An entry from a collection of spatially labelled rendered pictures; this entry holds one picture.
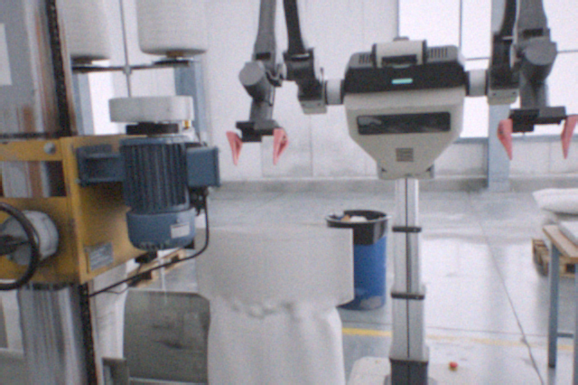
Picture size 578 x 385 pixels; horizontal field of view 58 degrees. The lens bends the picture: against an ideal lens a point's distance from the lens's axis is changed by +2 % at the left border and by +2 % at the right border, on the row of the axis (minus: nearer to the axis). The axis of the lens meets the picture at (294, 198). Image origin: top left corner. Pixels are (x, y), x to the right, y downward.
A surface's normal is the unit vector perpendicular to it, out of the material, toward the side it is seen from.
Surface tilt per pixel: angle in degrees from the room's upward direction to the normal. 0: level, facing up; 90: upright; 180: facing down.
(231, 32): 90
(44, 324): 90
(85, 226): 90
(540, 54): 61
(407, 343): 90
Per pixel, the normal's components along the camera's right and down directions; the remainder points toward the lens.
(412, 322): -0.26, 0.16
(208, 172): 0.15, 0.15
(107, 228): 0.96, 0.00
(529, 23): -0.26, -0.21
